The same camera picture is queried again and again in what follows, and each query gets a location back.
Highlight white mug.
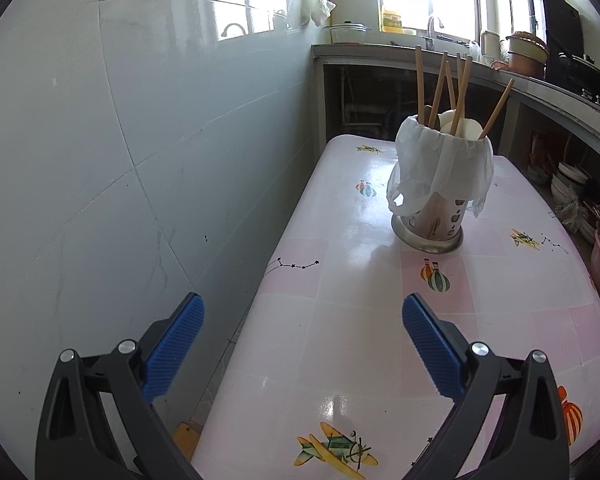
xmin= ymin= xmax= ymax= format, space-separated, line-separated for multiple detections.
xmin=480 ymin=29 xmax=501 ymax=64

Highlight stacked enamel pots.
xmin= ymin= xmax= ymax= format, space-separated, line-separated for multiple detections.
xmin=506 ymin=32 xmax=550 ymax=79

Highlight cream plastic rice ladle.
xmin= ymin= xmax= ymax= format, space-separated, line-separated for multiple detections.
xmin=445 ymin=118 xmax=483 ymax=141

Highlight yellow box on sill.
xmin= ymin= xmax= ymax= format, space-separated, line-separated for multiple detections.
xmin=380 ymin=8 xmax=404 ymax=35

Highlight hanging white plastic bag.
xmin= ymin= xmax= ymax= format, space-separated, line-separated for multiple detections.
xmin=287 ymin=0 xmax=336 ymax=28

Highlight glass lid pot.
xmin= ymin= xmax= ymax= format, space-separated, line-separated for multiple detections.
xmin=325 ymin=21 xmax=368 ymax=46

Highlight white plastic bag liner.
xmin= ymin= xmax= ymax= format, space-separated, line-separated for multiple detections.
xmin=386 ymin=116 xmax=494 ymax=217

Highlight steel faucet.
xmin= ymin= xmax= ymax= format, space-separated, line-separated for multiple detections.
xmin=424 ymin=12 xmax=444 ymax=51

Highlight black appliance on counter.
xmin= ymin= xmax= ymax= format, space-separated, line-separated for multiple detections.
xmin=509 ymin=0 xmax=584 ymax=82

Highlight bamboo chopstick dark tip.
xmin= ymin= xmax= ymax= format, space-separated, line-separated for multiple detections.
xmin=452 ymin=55 xmax=472 ymax=129

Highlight perforated steel utensil holder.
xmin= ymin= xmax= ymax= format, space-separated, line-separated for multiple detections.
xmin=391 ymin=193 xmax=467 ymax=254

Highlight black frying pan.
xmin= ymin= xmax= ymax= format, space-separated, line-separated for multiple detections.
xmin=558 ymin=52 xmax=600 ymax=106

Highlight bamboo chopstick slanted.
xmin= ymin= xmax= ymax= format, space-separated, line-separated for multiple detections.
xmin=427 ymin=52 xmax=448 ymax=129

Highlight steel ladle spoon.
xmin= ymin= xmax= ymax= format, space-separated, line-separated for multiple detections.
xmin=424 ymin=105 xmax=432 ymax=126

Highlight stacked white bowls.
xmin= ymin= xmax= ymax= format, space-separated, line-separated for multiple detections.
xmin=550 ymin=162 xmax=590 ymax=206

